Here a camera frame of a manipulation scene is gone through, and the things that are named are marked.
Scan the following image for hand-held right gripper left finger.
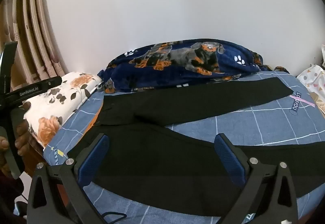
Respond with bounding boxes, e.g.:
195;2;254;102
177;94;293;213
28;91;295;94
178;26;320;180
27;133;110;224

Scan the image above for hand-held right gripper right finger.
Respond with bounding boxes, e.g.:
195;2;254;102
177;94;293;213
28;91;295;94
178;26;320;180
214;133;299;224

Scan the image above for black pants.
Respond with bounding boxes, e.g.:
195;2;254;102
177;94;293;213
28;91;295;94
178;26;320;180
66;77;325;217

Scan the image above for person's left hand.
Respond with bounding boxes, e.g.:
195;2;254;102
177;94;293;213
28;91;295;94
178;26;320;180
0;119;30;176

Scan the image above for white floral pillow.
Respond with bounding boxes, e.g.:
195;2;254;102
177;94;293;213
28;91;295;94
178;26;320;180
23;72;102;148

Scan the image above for blue checked bed sheet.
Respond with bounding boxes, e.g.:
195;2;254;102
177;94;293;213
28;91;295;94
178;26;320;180
43;72;325;224

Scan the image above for beige patterned curtain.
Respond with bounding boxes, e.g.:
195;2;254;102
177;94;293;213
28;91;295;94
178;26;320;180
0;0;69;92

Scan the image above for navy dog print blanket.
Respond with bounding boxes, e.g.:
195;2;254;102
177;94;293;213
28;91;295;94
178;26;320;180
98;39;290;94

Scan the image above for white patterned cloth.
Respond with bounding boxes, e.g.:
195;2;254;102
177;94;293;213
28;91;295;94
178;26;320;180
296;45;325;115

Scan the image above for black cable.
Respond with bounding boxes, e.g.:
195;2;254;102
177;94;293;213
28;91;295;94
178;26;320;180
102;211;127;224

